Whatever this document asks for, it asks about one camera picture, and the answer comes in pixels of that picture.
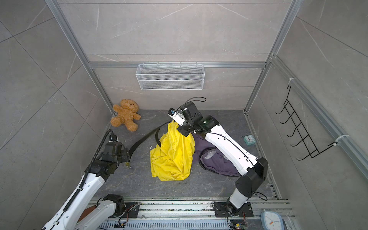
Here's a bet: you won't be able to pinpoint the purple trousers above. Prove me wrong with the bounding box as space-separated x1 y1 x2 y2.
193 134 241 177

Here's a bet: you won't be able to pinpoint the yellow trousers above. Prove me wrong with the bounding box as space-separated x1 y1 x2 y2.
150 121 195 182

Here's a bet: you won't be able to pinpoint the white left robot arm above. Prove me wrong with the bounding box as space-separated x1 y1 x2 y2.
42 129 128 230

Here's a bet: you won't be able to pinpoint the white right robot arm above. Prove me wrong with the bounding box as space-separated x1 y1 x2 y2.
168 101 268 217

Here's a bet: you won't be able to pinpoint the brown teddy bear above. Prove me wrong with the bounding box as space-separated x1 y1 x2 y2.
110 99 141 132

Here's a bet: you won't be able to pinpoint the small green alarm clock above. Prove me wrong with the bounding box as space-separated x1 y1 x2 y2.
243 135 256 146

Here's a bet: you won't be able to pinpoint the brown flat board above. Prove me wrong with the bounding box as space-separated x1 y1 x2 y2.
78 205 97 222

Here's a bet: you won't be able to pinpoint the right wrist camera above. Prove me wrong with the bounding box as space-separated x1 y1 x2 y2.
168 108 186 126

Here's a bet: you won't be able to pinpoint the white wire mesh basket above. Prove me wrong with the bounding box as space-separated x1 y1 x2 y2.
136 64 205 91

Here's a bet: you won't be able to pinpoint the metal base rail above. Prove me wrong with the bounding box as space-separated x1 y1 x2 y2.
97 197 300 230

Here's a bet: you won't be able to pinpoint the black wire hook rack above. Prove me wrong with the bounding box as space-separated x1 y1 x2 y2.
275 85 338 161

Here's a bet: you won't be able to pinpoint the white round wall clock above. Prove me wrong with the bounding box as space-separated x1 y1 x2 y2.
261 210 285 230

